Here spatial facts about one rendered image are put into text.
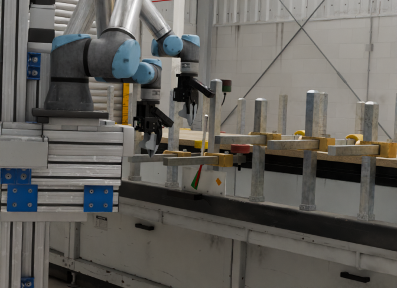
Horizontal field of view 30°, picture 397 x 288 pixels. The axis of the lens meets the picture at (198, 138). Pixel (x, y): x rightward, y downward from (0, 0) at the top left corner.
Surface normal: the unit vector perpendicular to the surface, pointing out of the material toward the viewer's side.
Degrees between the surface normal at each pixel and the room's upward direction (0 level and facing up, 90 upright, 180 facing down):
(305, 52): 90
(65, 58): 90
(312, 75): 90
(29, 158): 90
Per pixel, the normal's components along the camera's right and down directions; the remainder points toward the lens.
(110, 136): 0.23, 0.06
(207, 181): -0.72, 0.00
